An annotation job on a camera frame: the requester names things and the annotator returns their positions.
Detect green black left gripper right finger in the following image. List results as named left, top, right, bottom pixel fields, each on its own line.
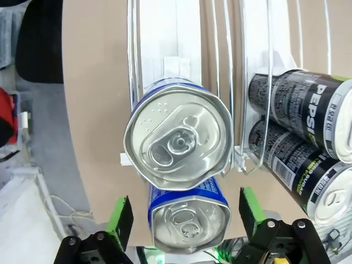
left=233, top=186, right=331, bottom=264

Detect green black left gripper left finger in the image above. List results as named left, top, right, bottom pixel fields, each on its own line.
left=53, top=195, right=135, bottom=264

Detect blue soda can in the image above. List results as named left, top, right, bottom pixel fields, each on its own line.
left=123, top=78, right=234, bottom=191
left=148, top=175, right=231, bottom=254

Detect black Pepsi can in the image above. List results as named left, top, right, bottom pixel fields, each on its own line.
left=247, top=69, right=352, bottom=163
left=249, top=118, right=352, bottom=227

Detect red fabric item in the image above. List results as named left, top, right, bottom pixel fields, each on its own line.
left=0, top=87, right=18, bottom=147

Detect black chair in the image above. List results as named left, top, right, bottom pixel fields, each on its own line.
left=15, top=0, right=65, bottom=85

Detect clear plastic storage bins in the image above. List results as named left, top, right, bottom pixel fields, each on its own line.
left=0, top=5, right=18, bottom=69

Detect white cable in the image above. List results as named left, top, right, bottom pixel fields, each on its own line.
left=41, top=192, right=94, bottom=230

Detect white metal frame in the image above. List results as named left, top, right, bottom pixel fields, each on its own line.
left=8, top=167, right=67, bottom=234

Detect white wire can dispenser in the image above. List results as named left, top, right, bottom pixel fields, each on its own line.
left=119, top=0, right=332, bottom=177

